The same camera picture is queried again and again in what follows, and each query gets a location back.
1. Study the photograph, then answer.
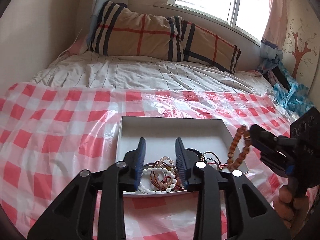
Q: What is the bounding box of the amber bead bracelet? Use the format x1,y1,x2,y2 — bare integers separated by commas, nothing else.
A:
226,125,252,172

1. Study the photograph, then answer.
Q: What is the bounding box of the red brown beaded cord bracelet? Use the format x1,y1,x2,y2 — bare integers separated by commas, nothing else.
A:
201,151,228,172

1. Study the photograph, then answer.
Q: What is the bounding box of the white pearl bead bracelet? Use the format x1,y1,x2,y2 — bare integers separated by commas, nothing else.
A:
138,166,176,194

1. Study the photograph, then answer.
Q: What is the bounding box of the person's right hand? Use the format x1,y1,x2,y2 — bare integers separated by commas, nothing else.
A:
273,185,309,231

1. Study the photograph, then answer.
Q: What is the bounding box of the white shallow cardboard box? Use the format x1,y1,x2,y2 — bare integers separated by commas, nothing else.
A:
114,115,250,198

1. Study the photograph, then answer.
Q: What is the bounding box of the blue white checkered plastic bag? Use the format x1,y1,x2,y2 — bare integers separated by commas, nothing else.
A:
272,61,314,116

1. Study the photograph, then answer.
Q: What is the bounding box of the right pink cartoon curtain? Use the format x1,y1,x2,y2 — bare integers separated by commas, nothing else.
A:
257,0,288,74

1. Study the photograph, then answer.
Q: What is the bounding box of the wardrobe with tree decal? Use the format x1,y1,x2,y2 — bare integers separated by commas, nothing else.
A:
283,0,319,102

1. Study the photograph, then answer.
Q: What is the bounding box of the right beige plaid pillow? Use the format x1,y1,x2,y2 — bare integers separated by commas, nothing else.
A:
172,16,241,74

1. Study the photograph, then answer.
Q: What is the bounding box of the beige plaid pillow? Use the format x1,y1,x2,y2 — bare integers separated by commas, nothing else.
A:
89,2,177,61
172,16,241,74

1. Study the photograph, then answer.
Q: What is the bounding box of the white striped bed sheet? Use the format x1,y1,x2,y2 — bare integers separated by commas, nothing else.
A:
31,51,273,96

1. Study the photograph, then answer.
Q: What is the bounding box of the pink cloth by pillow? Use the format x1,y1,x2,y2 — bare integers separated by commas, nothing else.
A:
65,37,88,56

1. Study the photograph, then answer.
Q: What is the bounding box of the left beige plaid pillow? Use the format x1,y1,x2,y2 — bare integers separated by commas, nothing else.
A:
89,2,177,61

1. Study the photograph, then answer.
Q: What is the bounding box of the window with white frame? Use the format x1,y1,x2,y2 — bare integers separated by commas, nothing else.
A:
156,0,270,44

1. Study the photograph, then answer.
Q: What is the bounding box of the white cable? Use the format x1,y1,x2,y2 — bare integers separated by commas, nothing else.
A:
56,27,85,61

